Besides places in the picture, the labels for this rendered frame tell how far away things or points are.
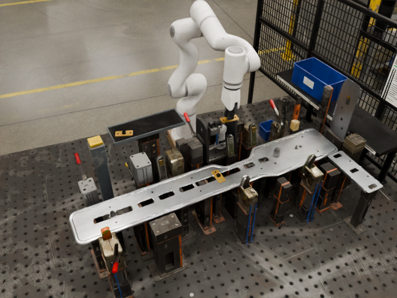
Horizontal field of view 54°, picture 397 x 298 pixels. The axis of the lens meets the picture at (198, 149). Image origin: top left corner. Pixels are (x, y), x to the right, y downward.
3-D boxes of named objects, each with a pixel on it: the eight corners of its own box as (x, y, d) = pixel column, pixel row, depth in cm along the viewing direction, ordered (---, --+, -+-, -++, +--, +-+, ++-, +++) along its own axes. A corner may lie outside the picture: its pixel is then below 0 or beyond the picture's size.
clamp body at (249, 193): (241, 248, 193) (247, 202, 170) (229, 230, 201) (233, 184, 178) (257, 241, 196) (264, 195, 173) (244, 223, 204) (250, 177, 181)
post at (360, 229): (357, 235, 198) (374, 197, 179) (342, 219, 206) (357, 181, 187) (367, 230, 201) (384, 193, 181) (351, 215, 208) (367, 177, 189)
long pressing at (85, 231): (78, 252, 157) (78, 250, 156) (67, 213, 172) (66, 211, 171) (341, 151, 203) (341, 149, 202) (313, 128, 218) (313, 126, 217)
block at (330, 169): (318, 215, 208) (329, 178, 190) (305, 201, 216) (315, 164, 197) (332, 209, 211) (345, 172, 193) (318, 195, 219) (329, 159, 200)
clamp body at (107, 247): (116, 309, 169) (102, 263, 145) (106, 282, 179) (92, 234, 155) (139, 299, 173) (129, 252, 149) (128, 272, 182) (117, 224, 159)
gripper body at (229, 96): (219, 78, 167) (218, 100, 174) (229, 90, 160) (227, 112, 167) (235, 75, 169) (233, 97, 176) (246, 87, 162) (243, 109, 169)
